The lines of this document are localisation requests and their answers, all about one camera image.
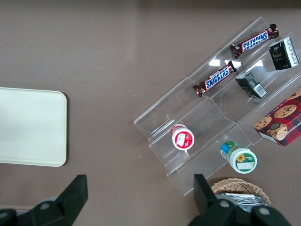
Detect Snickers chocolate bar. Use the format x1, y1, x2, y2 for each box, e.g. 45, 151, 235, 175
230, 23, 279, 60
192, 60, 242, 98

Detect aluminium foil containers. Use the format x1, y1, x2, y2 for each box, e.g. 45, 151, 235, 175
217, 192, 269, 214

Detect red lid yoghurt cup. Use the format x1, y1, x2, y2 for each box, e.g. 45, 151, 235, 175
170, 123, 195, 151

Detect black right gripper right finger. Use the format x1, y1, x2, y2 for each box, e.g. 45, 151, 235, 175
188, 173, 255, 226

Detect black and white box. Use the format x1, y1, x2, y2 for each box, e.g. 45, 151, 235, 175
268, 38, 300, 71

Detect clear acrylic tiered stand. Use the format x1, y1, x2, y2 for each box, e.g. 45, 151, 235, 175
133, 16, 301, 196

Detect red plaid cookie box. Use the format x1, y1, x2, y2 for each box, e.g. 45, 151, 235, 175
253, 86, 301, 147

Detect beige plastic tray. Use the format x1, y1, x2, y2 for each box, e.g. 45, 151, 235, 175
0, 87, 68, 168

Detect green lid yoghurt cup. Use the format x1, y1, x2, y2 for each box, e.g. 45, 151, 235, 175
220, 140, 258, 175

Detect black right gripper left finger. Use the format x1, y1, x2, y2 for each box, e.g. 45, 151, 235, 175
16, 174, 89, 226

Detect small dark green box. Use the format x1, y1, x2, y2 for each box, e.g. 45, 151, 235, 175
235, 72, 268, 100

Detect light wicker basket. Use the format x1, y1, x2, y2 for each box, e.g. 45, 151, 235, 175
210, 177, 271, 208

